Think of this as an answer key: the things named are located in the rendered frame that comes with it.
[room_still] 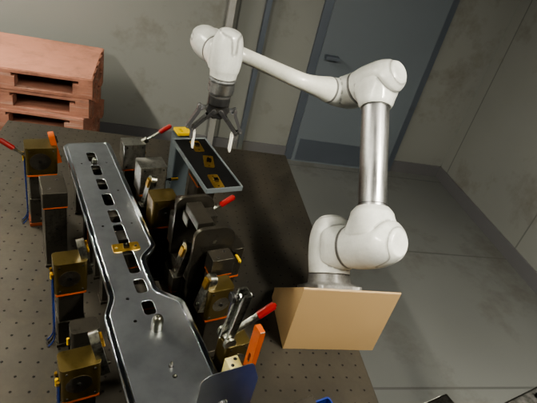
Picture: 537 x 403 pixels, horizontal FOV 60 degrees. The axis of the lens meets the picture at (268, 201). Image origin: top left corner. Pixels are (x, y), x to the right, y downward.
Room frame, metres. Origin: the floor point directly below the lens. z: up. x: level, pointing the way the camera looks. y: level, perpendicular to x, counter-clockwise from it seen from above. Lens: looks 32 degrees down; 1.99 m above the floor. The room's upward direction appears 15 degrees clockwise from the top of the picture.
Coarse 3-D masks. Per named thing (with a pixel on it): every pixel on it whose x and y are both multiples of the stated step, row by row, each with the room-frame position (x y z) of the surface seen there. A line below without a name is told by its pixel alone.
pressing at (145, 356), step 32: (96, 192) 1.36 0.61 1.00; (128, 192) 1.40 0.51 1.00; (96, 224) 1.18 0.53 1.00; (128, 224) 1.23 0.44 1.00; (96, 256) 1.04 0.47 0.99; (128, 288) 0.95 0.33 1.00; (128, 320) 0.84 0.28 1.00; (192, 320) 0.89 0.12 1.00; (128, 352) 0.74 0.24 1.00; (160, 352) 0.76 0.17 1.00; (192, 352) 0.79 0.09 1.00; (128, 384) 0.66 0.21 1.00; (160, 384) 0.68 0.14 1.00; (192, 384) 0.70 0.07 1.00
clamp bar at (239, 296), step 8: (240, 288) 0.83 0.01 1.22; (232, 296) 0.80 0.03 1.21; (240, 296) 0.81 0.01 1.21; (248, 296) 0.81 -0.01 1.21; (232, 304) 0.83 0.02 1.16; (240, 304) 0.82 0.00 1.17; (248, 304) 0.81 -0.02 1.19; (232, 312) 0.82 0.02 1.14; (240, 312) 0.80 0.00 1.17; (232, 320) 0.82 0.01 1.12; (240, 320) 0.81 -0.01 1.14; (224, 328) 0.82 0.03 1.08; (232, 328) 0.80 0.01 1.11; (232, 336) 0.80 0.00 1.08
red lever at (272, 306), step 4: (268, 304) 0.88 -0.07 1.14; (272, 304) 0.88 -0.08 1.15; (264, 308) 0.87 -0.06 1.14; (268, 308) 0.87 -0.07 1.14; (272, 308) 0.87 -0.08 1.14; (256, 312) 0.86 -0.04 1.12; (260, 312) 0.86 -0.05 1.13; (264, 312) 0.86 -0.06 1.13; (268, 312) 0.86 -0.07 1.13; (252, 316) 0.85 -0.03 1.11; (256, 316) 0.85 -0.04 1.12; (260, 316) 0.85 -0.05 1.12; (264, 316) 0.86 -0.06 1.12; (248, 320) 0.84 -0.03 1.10; (252, 320) 0.84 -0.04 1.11; (256, 320) 0.85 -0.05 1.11; (244, 324) 0.84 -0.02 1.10; (248, 324) 0.84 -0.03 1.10; (240, 328) 0.83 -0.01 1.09; (244, 328) 0.83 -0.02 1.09; (224, 336) 0.81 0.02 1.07
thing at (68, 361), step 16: (64, 352) 0.66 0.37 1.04; (80, 352) 0.67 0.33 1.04; (64, 368) 0.62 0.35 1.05; (80, 368) 0.63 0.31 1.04; (96, 368) 0.65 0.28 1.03; (64, 384) 0.61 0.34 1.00; (80, 384) 0.63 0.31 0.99; (96, 384) 0.65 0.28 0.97; (64, 400) 0.61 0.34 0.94; (80, 400) 0.63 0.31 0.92
